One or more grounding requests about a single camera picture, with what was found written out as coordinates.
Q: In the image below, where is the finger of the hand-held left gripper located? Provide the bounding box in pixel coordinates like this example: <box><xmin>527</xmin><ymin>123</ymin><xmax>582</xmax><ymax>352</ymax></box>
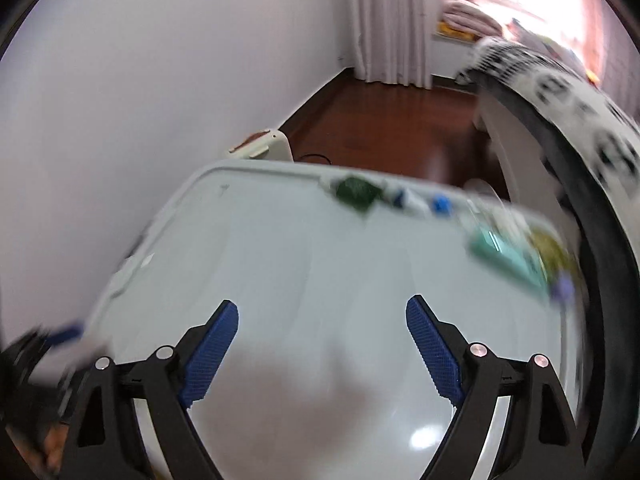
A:
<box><xmin>42</xmin><ymin>324</ymin><xmax>85</xmax><ymax>350</ymax></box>

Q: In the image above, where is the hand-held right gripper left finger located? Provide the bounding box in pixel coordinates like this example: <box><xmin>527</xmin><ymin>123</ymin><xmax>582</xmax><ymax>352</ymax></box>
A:
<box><xmin>62</xmin><ymin>300</ymin><xmax>240</xmax><ymax>480</ymax></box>

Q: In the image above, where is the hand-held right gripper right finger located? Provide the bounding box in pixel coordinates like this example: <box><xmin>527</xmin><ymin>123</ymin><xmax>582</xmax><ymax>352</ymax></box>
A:
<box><xmin>405</xmin><ymin>295</ymin><xmax>586</xmax><ymax>480</ymax></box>

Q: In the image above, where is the person's left hand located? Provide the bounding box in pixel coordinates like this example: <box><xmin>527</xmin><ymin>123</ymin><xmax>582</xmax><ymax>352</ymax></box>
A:
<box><xmin>42</xmin><ymin>425</ymin><xmax>71</xmax><ymax>477</ymax></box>

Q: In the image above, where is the teal packet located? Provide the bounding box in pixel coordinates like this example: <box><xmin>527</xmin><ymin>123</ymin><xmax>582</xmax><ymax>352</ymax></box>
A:
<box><xmin>466</xmin><ymin>224</ymin><xmax>548</xmax><ymax>295</ymax></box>

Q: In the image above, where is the purple bottle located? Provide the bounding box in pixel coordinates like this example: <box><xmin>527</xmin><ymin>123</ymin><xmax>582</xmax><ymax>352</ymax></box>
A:
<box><xmin>549</xmin><ymin>274</ymin><xmax>577</xmax><ymax>307</ymax></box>

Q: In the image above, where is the white tube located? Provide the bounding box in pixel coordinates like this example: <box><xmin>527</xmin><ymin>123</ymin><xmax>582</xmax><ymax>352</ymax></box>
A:
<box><xmin>397</xmin><ymin>189</ymin><xmax>432</xmax><ymax>218</ymax></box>

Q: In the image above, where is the yellow green packet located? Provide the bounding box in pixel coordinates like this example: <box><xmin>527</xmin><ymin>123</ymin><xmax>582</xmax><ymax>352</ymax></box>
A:
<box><xmin>527</xmin><ymin>229</ymin><xmax>578</xmax><ymax>278</ymax></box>

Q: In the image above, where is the dark green bag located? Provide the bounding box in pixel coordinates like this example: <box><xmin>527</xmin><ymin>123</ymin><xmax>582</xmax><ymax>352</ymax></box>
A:
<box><xmin>334</xmin><ymin>175</ymin><xmax>387</xmax><ymax>222</ymax></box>

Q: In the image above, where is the pale patterned curtain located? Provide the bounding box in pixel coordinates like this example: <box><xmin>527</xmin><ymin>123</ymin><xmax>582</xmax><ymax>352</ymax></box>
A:
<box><xmin>344</xmin><ymin>0</ymin><xmax>447</xmax><ymax>89</ymax></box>

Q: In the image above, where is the pile of folded bedding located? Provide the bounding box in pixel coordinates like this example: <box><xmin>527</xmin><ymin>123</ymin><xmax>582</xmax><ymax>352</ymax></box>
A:
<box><xmin>434</xmin><ymin>0</ymin><xmax>508</xmax><ymax>42</ymax></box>

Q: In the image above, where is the black bed frame edge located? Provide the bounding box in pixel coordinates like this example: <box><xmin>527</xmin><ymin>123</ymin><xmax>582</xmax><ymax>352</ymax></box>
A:
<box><xmin>472</xmin><ymin>72</ymin><xmax>640</xmax><ymax>466</ymax></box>

